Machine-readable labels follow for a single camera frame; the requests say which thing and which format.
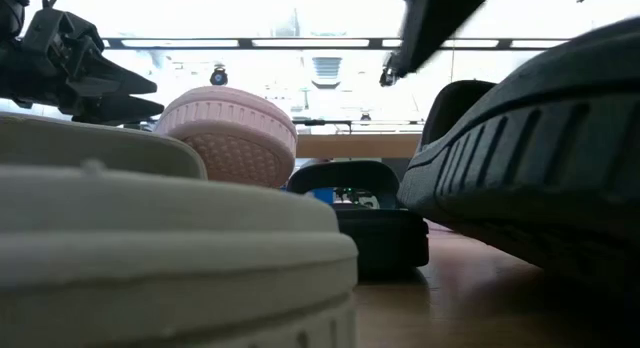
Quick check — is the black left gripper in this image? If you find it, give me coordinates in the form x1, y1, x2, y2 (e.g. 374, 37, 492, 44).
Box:
0, 7, 165, 125

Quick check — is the pink rubber slide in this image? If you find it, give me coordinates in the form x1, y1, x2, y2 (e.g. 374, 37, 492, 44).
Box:
153, 85, 299, 190

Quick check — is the grey rubber slide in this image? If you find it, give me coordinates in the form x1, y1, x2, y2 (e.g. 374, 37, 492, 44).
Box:
0, 111, 360, 348

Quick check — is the black rubber slide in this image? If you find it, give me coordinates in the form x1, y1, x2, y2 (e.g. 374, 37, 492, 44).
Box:
397, 16, 640, 348
286, 160, 431, 282

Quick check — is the black ceiling spotlight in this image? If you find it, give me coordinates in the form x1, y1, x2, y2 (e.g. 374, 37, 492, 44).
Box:
208, 64, 230, 88
378, 55, 401, 88

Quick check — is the ceiling ventilation duct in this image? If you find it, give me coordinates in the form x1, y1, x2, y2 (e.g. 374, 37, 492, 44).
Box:
310, 55, 344, 90

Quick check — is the wooden shelf with black frame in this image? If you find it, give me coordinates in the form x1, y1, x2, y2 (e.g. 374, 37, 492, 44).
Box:
294, 132, 424, 160

